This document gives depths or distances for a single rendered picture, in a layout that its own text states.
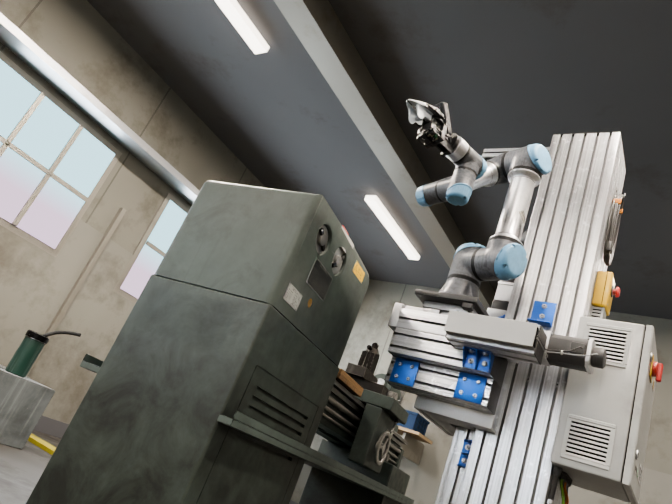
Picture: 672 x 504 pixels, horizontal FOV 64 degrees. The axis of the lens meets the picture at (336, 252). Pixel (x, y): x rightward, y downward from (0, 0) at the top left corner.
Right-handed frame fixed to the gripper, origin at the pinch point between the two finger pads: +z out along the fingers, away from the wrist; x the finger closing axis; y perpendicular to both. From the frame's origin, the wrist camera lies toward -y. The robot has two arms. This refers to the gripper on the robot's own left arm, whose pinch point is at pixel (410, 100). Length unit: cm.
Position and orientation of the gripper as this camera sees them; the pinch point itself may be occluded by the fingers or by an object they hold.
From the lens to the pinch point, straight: 172.9
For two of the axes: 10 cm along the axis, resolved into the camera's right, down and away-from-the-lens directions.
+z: -7.3, -5.0, -4.6
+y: -2.7, 8.4, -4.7
